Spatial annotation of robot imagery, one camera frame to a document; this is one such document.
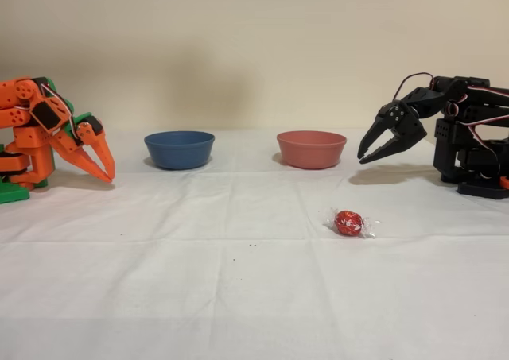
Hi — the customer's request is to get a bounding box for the red white servo cable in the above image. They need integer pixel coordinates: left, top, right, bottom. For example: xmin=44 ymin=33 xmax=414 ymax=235
xmin=465 ymin=83 xmax=509 ymax=99
xmin=468 ymin=114 xmax=509 ymax=138

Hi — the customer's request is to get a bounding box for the thin looping gripper servo cable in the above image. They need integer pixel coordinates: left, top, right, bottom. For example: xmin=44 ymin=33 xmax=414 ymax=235
xmin=392 ymin=72 xmax=437 ymax=101

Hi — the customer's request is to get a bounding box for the red bowl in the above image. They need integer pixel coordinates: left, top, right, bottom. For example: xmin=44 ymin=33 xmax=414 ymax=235
xmin=276 ymin=130 xmax=348 ymax=170

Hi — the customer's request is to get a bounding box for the red candy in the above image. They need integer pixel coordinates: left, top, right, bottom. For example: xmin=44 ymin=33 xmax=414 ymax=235
xmin=322 ymin=207 xmax=379 ymax=241

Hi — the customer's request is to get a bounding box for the white tablecloth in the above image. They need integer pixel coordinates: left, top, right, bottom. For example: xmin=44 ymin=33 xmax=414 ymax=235
xmin=0 ymin=127 xmax=509 ymax=360

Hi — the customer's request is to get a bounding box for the blue bowl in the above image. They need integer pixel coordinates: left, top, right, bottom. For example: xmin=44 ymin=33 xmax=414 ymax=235
xmin=143 ymin=131 xmax=216 ymax=171

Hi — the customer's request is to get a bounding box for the cable on orange arm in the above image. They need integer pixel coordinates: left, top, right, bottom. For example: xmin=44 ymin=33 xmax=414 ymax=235
xmin=39 ymin=79 xmax=79 ymax=142

